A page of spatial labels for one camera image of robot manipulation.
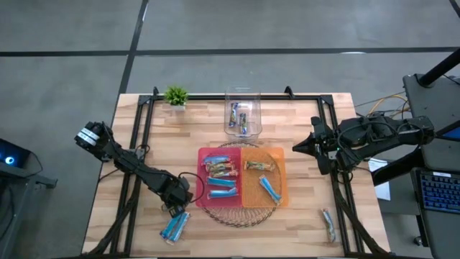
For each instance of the black pole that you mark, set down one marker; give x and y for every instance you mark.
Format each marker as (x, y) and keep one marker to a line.
(440, 68)

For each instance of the grey metal bracket plate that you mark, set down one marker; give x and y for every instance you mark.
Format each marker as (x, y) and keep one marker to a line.
(139, 153)

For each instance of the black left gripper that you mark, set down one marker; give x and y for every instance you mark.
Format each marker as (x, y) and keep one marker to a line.
(176, 194)

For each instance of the black computer blue light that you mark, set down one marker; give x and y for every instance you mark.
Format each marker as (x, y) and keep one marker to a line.
(10, 160)

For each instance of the backlit keyboard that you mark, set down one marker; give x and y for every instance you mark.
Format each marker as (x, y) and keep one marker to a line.
(442, 192)

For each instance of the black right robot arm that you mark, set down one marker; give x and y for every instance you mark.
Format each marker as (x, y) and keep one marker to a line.
(395, 131)

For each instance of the black equipment stand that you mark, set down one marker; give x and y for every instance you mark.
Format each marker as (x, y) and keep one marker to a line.
(395, 169)

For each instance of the black aluminium table frame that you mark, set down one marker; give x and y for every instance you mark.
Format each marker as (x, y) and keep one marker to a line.
(215, 97)

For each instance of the clear plastic bin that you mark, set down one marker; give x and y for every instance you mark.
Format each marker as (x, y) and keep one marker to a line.
(251, 108)

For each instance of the orange translucent plastic bin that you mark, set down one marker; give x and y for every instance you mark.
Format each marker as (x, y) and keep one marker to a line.
(251, 194)

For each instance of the white paper sheet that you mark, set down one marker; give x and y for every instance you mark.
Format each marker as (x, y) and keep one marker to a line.
(384, 190)

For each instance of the small green potted plant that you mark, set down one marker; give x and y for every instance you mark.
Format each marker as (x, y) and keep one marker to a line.
(176, 95)

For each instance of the black side cart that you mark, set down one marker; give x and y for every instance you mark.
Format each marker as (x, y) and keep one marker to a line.
(21, 176)

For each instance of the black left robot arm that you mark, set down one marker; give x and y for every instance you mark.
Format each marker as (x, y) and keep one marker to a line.
(143, 172)

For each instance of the grey desk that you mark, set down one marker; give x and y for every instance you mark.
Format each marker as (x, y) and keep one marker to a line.
(424, 100)

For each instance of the green Chewy granola bar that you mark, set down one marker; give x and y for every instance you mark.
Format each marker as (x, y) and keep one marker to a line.
(259, 165)
(328, 224)

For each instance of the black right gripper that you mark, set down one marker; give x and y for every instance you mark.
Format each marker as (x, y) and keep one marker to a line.
(323, 144)

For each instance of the tablet screen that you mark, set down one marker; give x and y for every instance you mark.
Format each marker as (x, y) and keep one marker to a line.
(453, 134)

